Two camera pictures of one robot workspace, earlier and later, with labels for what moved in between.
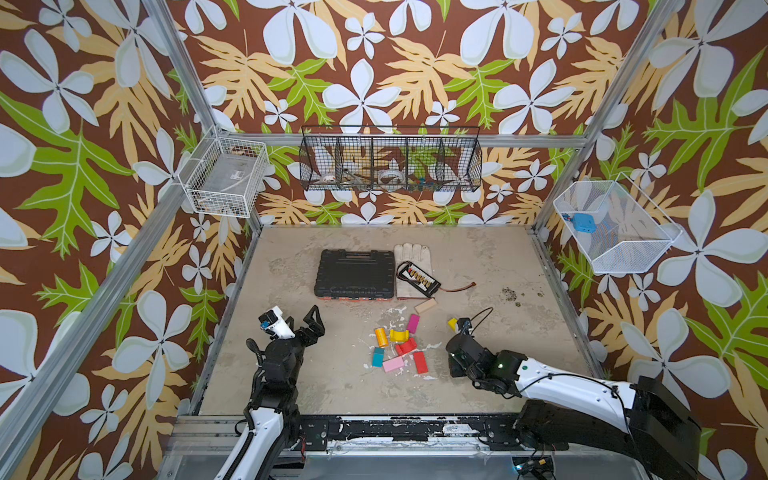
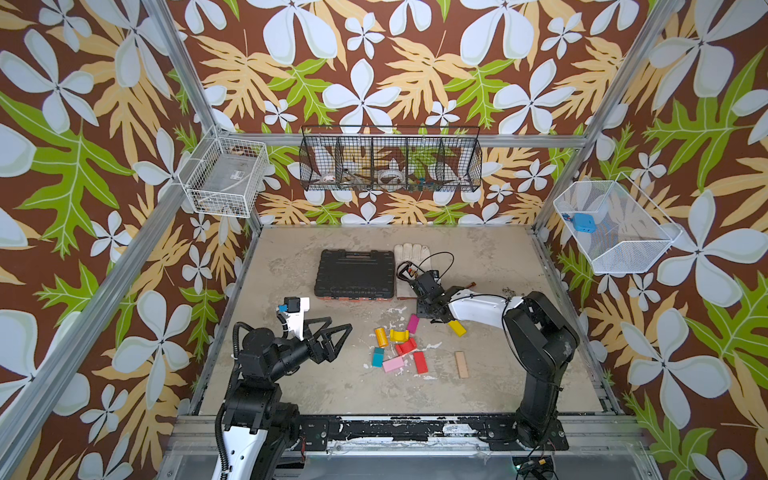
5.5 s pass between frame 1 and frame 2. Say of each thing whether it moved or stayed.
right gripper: moved
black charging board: stayed
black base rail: stayed
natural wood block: moved
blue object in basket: stayed
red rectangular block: stayed
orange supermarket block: stayed
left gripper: moved
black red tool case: stayed
